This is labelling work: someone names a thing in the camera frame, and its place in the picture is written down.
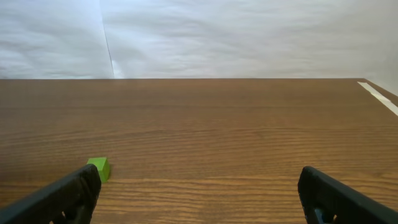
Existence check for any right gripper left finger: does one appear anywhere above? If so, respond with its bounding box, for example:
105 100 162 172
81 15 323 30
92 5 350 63
0 164 102 224

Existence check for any green cube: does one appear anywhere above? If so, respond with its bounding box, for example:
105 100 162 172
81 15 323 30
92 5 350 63
86 156 111 184

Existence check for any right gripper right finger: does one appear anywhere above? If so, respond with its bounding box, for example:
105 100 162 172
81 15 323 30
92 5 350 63
297 166 398 224

